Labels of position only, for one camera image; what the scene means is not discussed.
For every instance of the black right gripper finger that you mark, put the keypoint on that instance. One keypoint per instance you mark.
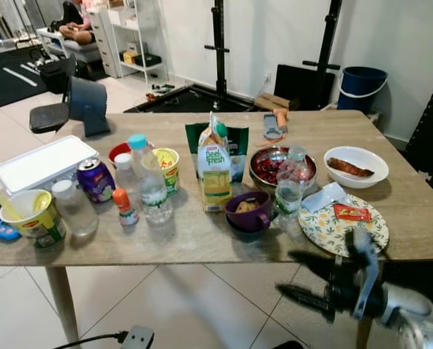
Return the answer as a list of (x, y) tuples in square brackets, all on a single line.
[(314, 265), (307, 299)]

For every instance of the purple mug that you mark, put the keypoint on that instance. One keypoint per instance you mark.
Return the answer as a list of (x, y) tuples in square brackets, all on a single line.
[(249, 222)]

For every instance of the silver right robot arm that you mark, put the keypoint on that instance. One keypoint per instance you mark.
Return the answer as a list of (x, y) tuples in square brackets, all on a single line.
[(413, 313)]

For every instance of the floral patterned plate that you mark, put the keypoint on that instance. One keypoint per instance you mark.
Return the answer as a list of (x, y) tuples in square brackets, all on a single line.
[(333, 233)]

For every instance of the red sachet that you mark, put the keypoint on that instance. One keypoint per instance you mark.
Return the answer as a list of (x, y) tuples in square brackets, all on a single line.
[(351, 213)]

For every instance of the white paper packet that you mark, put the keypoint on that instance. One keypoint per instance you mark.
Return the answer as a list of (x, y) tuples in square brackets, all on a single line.
[(322, 196)]

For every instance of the clear water bottle green label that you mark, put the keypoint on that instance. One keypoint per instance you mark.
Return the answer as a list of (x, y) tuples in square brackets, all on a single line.
[(290, 189)]

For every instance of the yellow brown food in mug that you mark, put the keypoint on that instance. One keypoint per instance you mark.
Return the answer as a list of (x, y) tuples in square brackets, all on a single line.
[(245, 206)]

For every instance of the brown sausage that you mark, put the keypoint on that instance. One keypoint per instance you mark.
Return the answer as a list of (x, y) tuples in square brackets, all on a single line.
[(349, 168)]

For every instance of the metal bowl of red berries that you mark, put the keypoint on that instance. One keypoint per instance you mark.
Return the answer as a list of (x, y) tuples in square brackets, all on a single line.
[(267, 167)]

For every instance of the white ceramic bowl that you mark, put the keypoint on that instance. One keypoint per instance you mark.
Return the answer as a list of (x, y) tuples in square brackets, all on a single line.
[(354, 153)]

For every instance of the small blue plastic object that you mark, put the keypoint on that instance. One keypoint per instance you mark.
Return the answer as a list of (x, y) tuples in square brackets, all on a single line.
[(4, 232)]

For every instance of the yellow white juice carton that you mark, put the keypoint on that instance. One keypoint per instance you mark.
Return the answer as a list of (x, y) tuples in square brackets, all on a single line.
[(214, 171)]

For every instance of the dark green food package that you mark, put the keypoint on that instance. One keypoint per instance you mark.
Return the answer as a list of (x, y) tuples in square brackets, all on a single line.
[(240, 145)]

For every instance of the light wooden dining table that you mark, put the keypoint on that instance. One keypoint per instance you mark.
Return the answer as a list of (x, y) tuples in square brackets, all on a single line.
[(173, 243)]

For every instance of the grey and orange small item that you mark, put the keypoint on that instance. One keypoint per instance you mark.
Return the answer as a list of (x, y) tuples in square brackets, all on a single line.
[(274, 125)]

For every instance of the yellow noodle cup open lid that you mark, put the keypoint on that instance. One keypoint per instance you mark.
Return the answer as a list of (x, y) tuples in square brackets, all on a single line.
[(35, 222)]

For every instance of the small flat cardboard box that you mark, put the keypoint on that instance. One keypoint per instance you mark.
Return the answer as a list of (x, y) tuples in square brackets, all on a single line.
[(271, 101)]

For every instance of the black foam mat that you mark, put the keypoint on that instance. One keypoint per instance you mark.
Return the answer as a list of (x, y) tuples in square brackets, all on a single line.
[(431, 138)]

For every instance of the yellow sealed noodle cup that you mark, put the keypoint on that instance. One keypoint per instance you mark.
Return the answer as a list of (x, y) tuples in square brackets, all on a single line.
[(168, 169)]

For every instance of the clear bottle with teal cap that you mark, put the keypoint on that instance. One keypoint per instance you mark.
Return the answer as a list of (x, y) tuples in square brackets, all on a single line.
[(150, 185)]

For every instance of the blue bucket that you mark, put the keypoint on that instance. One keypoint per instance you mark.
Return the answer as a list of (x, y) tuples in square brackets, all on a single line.
[(362, 87)]

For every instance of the squat clear bottle white cap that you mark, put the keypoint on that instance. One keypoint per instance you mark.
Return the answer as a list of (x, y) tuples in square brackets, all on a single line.
[(75, 212)]

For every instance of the white lidded plastic container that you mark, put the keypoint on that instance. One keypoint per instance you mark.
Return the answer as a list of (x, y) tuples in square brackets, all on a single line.
[(42, 161)]

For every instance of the small bottle with orange cap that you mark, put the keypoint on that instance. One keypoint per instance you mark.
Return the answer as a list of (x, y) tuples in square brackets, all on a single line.
[(126, 209)]

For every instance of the slim clear bottle white cap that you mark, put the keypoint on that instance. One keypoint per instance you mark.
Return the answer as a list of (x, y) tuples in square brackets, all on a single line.
[(123, 173)]

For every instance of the purple drink can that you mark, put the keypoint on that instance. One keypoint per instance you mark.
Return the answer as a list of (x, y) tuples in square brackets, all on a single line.
[(95, 182)]

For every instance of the black chair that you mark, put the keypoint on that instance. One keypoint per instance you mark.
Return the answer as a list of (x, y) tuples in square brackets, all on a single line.
[(49, 116)]

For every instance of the black mat with white lines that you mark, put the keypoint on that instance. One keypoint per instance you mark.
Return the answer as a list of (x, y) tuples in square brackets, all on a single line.
[(13, 80)]

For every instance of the black squat rack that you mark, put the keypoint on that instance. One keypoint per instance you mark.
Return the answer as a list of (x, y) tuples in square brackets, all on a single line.
[(219, 43)]

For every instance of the grey blue table fan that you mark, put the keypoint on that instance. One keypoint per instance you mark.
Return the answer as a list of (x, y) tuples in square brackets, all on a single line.
[(87, 102)]

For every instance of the black bag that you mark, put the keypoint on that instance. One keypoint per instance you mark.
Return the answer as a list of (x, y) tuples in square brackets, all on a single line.
[(55, 74)]

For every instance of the white grey bench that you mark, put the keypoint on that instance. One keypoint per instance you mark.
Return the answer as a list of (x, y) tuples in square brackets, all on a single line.
[(75, 47)]

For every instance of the white shelf unit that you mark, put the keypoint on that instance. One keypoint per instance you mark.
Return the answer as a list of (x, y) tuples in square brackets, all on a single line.
[(107, 43)]

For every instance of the seated person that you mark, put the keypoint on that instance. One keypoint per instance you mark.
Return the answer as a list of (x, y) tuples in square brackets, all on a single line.
[(75, 29)]

